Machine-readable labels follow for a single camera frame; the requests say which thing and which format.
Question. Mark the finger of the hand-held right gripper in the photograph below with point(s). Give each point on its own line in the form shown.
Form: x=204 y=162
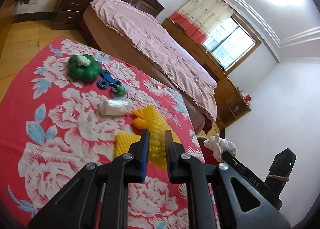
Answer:
x=250 y=179

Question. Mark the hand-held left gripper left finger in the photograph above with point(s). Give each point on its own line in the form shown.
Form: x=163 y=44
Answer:
x=145 y=154

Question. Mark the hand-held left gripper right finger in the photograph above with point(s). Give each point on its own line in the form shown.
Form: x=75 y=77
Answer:
x=168 y=149

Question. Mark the red bin with green rim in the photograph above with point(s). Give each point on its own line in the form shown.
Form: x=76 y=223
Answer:
x=208 y=155

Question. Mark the white plush toy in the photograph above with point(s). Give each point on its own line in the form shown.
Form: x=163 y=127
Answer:
x=220 y=145

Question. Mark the yellow foam net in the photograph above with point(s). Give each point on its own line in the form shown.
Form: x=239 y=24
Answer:
x=125 y=144

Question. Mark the orange plastic wrapper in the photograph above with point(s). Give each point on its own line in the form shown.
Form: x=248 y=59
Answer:
x=140 y=121

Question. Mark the bed with pink blanket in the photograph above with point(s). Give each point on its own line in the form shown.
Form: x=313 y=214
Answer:
x=195 y=114

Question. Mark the crumpled silver tube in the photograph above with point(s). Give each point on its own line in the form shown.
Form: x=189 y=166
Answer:
x=113 y=107

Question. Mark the small green toy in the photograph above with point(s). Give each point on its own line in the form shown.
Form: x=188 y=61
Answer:
x=121 y=90

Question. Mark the wooden corner shelf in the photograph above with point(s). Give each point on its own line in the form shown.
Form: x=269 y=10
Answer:
x=232 y=106

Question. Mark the small red box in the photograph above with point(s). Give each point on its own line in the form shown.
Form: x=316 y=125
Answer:
x=247 y=97

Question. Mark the blue fidget spinner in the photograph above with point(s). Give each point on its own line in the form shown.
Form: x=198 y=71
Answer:
x=107 y=81

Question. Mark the red floral tablecloth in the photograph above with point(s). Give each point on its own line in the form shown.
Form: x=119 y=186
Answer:
x=62 y=129

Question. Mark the long wooden cabinet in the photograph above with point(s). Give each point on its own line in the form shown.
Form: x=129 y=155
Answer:
x=200 y=54

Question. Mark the green pumpkin toy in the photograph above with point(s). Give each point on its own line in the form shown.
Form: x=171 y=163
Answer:
x=85 y=71

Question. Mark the bed with pink cover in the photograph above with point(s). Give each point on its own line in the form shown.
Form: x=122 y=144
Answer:
x=160 y=46

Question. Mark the barred window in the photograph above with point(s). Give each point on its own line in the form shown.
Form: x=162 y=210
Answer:
x=230 y=44

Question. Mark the cream and red curtain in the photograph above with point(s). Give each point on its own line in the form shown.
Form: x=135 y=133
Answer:
x=202 y=16

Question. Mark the dark wooden nightstand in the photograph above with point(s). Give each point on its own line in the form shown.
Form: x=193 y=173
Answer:
x=67 y=9

